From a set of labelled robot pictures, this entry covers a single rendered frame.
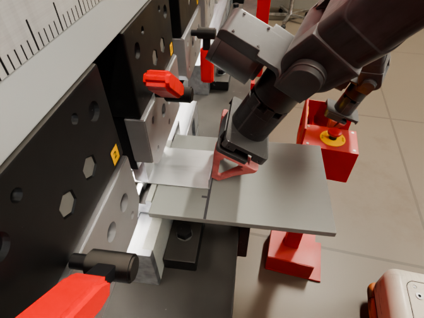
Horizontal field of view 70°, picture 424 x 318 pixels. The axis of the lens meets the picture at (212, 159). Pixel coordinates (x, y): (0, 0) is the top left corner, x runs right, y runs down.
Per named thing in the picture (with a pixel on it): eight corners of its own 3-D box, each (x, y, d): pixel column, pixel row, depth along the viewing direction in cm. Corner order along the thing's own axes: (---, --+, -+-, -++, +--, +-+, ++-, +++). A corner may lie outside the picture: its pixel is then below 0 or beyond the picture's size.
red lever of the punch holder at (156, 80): (173, 67, 24) (194, 88, 34) (124, 65, 25) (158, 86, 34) (172, 90, 24) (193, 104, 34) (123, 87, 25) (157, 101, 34)
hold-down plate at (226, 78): (228, 91, 90) (228, 82, 88) (210, 89, 91) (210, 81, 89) (235, 47, 111) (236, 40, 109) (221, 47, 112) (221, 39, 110)
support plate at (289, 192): (334, 237, 41) (337, 233, 41) (149, 217, 44) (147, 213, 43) (318, 149, 54) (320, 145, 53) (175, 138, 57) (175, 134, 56)
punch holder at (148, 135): (155, 173, 36) (126, 33, 24) (87, 167, 36) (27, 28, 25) (181, 103, 46) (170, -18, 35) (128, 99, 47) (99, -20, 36)
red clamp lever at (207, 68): (215, 85, 54) (214, 29, 47) (192, 83, 55) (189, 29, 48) (216, 80, 55) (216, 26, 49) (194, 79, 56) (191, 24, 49)
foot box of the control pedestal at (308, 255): (320, 282, 136) (326, 270, 128) (264, 269, 141) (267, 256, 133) (320, 244, 150) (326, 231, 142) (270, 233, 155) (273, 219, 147)
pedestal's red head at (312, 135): (346, 183, 92) (366, 137, 79) (293, 173, 95) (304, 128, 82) (343, 141, 106) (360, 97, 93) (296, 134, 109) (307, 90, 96)
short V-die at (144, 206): (153, 213, 47) (150, 201, 45) (135, 211, 47) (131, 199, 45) (180, 132, 61) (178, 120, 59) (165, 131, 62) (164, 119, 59)
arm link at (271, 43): (330, 84, 27) (359, 20, 30) (222, 11, 26) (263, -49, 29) (270, 127, 38) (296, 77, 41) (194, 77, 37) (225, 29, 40)
